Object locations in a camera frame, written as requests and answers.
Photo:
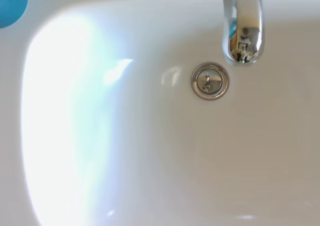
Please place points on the white vanity sink top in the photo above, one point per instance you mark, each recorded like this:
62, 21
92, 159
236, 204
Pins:
140, 146

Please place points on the chrome sink drain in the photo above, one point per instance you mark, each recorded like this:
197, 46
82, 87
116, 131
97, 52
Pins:
210, 81

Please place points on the chrome sink faucet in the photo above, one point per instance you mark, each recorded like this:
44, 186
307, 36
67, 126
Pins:
243, 23

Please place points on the blue jar with black lid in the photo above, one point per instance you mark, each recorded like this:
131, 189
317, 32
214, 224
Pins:
11, 3

